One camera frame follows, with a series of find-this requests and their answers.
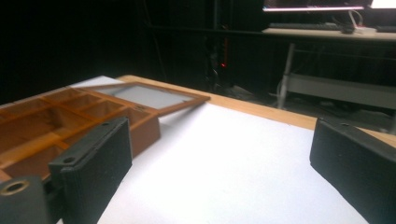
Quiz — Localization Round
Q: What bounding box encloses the white cable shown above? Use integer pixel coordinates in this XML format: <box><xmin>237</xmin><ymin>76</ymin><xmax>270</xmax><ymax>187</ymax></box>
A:
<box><xmin>347</xmin><ymin>9</ymin><xmax>365</xmax><ymax>30</ymax></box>

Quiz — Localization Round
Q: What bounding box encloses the wooden compartment box with lid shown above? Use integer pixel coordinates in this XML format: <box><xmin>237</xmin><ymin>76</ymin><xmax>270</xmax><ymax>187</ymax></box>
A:
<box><xmin>0</xmin><ymin>81</ymin><xmax>211</xmax><ymax>183</ymax></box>

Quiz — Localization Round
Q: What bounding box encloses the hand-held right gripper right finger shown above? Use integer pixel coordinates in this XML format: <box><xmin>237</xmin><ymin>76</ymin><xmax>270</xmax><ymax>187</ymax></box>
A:
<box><xmin>309</xmin><ymin>118</ymin><xmax>396</xmax><ymax>224</ymax></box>

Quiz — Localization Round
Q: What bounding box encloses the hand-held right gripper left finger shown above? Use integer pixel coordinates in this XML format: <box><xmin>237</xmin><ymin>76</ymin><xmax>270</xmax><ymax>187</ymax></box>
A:
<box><xmin>48</xmin><ymin>117</ymin><xmax>134</xmax><ymax>224</ymax></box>

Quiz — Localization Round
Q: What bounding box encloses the computer monitor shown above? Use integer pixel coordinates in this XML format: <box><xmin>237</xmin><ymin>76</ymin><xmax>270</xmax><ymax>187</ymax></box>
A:
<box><xmin>262</xmin><ymin>0</ymin><xmax>374</xmax><ymax>13</ymax></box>

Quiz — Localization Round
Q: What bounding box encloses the desk with metal legs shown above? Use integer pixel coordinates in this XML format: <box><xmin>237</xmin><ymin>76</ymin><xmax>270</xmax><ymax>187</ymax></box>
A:
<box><xmin>262</xmin><ymin>27</ymin><xmax>396</xmax><ymax>110</ymax></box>

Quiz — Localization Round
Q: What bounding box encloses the black metal stand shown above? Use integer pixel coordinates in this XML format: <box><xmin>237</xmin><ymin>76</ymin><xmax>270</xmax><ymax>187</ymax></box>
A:
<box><xmin>204</xmin><ymin>0</ymin><xmax>233</xmax><ymax>91</ymax></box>

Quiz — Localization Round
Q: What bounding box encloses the white table mat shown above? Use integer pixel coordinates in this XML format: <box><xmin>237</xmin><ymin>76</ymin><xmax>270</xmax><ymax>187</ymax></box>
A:
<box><xmin>55</xmin><ymin>75</ymin><xmax>370</xmax><ymax>224</ymax></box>

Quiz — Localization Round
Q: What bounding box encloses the black keyboard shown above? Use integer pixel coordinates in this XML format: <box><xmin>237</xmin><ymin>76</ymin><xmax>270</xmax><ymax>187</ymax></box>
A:
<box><xmin>268</xmin><ymin>21</ymin><xmax>344</xmax><ymax>32</ymax></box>

